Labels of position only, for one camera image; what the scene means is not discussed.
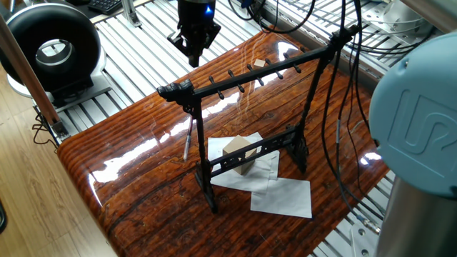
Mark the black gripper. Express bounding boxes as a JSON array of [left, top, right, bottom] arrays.
[[168, 0, 223, 68]]

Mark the thin calligraphy brush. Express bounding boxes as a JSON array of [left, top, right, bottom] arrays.
[[184, 116, 196, 162]]

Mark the grey robot base column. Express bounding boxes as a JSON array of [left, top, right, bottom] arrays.
[[382, 178, 457, 257]]

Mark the black metal pen rack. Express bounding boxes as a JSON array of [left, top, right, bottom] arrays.
[[156, 24, 362, 214]]

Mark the black keyboard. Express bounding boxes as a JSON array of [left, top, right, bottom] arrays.
[[89, 0, 129, 16]]

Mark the white paper sheet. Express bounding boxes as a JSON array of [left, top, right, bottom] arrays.
[[249, 176, 314, 219], [234, 148, 281, 194], [206, 131, 266, 191]]

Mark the large wooden block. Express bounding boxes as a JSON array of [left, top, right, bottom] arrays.
[[222, 136, 257, 176]]

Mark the brown wooden pole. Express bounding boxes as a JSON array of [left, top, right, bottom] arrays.
[[0, 13, 62, 133]]

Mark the black round duct fan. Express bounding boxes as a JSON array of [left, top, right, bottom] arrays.
[[0, 3, 106, 101]]

